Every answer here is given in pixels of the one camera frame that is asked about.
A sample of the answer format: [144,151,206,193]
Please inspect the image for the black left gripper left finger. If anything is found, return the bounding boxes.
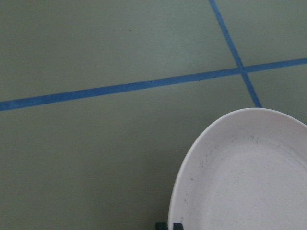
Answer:
[155,222,166,230]

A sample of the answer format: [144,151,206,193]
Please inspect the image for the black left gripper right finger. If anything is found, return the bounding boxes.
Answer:
[173,223,183,230]

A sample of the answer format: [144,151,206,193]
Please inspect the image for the pink plate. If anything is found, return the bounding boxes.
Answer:
[167,108,307,230]

